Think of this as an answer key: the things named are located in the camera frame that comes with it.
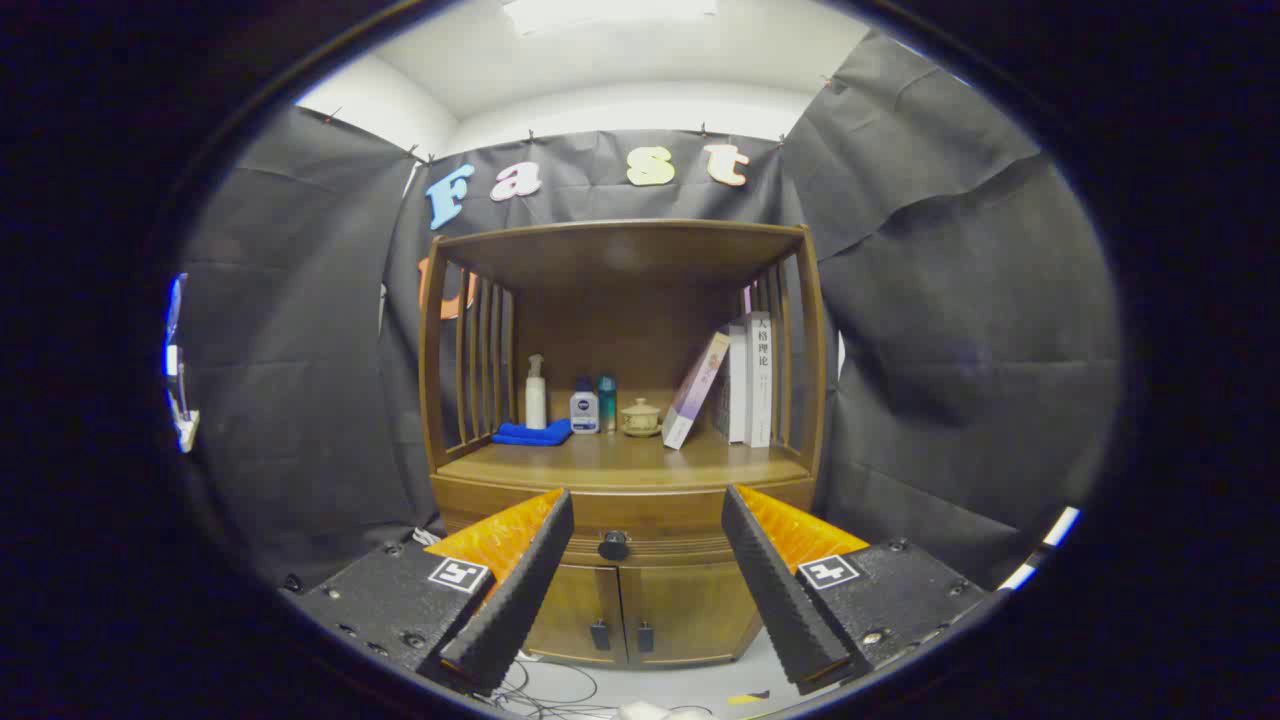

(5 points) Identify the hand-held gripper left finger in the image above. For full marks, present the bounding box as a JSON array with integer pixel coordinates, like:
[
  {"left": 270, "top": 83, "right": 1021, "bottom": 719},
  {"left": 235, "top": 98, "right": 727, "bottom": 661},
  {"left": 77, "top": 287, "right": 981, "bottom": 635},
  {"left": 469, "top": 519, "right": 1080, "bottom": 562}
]
[{"left": 283, "top": 487, "right": 576, "bottom": 698}]

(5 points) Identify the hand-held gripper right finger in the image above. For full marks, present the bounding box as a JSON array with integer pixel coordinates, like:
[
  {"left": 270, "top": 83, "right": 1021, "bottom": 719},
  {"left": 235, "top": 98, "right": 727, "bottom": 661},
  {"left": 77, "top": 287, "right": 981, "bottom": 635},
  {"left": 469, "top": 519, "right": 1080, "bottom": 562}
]
[{"left": 721, "top": 484, "right": 1011, "bottom": 696}]

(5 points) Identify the wooden drawer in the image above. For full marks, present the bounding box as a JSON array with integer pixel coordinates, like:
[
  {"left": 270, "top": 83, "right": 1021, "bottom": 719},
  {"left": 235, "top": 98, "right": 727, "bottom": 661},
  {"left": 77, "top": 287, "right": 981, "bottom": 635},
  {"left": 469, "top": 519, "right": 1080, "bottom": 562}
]
[{"left": 437, "top": 480, "right": 816, "bottom": 567}]

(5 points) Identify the wooden cabinet door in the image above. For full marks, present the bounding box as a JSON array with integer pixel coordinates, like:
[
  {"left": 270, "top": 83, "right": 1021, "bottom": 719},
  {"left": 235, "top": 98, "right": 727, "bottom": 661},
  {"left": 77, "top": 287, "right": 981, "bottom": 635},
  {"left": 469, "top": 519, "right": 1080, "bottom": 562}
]
[
  {"left": 618, "top": 562, "right": 767, "bottom": 667},
  {"left": 523, "top": 565, "right": 629, "bottom": 667}
]

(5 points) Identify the wooden countertop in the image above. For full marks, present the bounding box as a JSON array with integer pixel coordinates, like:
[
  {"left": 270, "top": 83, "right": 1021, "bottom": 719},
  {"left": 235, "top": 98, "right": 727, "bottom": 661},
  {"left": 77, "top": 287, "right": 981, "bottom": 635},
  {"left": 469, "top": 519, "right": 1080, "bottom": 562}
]
[{"left": 435, "top": 425, "right": 813, "bottom": 491}]

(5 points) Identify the wooden cabinet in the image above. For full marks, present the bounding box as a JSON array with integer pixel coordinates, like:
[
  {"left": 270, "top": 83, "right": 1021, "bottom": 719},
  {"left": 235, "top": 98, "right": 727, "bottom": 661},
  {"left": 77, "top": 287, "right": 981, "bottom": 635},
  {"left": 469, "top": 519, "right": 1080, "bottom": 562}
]
[{"left": 418, "top": 220, "right": 829, "bottom": 669}]

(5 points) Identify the blue cloth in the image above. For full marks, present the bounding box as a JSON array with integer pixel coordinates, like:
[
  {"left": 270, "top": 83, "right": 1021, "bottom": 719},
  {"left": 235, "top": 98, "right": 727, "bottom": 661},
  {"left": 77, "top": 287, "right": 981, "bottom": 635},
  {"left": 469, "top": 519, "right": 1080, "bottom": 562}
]
[{"left": 490, "top": 418, "right": 574, "bottom": 447}]

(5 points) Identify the white pump bottle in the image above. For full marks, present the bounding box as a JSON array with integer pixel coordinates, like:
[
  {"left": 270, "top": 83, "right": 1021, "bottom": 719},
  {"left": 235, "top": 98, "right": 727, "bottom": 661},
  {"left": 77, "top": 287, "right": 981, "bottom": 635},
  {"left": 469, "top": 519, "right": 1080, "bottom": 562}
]
[{"left": 524, "top": 354, "right": 549, "bottom": 431}]

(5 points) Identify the white bottle with blue cap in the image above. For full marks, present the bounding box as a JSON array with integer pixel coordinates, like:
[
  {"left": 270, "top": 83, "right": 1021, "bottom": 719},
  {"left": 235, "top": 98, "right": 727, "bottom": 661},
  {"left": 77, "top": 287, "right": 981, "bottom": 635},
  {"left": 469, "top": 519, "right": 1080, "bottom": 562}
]
[{"left": 569, "top": 377, "right": 601, "bottom": 435}]

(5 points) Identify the patterned cover book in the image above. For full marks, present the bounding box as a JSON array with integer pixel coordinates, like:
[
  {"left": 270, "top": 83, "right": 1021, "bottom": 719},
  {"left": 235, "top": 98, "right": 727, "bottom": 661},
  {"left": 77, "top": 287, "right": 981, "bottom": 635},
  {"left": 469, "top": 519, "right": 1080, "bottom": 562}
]
[{"left": 713, "top": 322, "right": 749, "bottom": 443}]

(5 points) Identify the purple and white book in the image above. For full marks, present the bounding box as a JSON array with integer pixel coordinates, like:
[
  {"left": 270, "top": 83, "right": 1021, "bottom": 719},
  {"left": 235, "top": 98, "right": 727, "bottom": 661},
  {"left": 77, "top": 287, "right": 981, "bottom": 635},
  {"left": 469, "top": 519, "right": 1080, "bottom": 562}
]
[{"left": 662, "top": 331, "right": 732, "bottom": 451}]

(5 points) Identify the blue lit screen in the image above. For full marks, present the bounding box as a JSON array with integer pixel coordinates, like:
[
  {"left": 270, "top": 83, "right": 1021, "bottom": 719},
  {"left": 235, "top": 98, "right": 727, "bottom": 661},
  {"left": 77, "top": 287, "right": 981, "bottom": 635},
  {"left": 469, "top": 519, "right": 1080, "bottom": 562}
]
[{"left": 165, "top": 272, "right": 201, "bottom": 453}]

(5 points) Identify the ceiling light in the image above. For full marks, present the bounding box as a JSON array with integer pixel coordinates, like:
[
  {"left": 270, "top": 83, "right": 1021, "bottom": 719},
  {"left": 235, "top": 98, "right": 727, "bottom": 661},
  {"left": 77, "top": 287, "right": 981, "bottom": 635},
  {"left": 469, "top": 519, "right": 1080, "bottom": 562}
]
[{"left": 500, "top": 0, "right": 721, "bottom": 37}]

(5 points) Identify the tangle of black cables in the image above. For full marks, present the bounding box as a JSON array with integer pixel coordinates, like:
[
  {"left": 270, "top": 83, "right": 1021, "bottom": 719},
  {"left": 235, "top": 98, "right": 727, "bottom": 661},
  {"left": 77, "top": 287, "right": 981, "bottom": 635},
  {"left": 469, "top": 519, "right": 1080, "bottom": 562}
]
[{"left": 490, "top": 655, "right": 621, "bottom": 719}]

